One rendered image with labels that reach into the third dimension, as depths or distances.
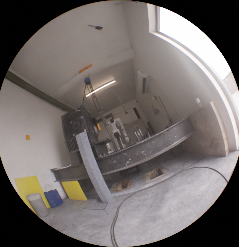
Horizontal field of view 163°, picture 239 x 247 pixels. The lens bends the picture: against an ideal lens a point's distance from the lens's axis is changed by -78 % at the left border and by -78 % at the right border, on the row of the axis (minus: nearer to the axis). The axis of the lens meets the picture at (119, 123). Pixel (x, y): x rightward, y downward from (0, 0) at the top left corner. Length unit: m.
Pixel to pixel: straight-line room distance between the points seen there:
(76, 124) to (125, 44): 2.26
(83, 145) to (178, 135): 1.27
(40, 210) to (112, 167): 1.36
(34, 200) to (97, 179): 1.07
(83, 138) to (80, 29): 2.14
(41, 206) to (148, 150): 1.78
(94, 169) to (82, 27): 2.55
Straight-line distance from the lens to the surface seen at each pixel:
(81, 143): 1.18
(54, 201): 1.86
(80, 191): 1.63
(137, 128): 4.21
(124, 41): 2.53
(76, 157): 1.47
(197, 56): 1.32
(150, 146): 1.13
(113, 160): 1.18
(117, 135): 2.39
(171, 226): 0.78
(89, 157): 1.13
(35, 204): 1.59
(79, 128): 1.37
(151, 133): 4.24
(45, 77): 2.70
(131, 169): 1.96
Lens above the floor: 0.69
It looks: 16 degrees up
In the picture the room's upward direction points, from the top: 23 degrees counter-clockwise
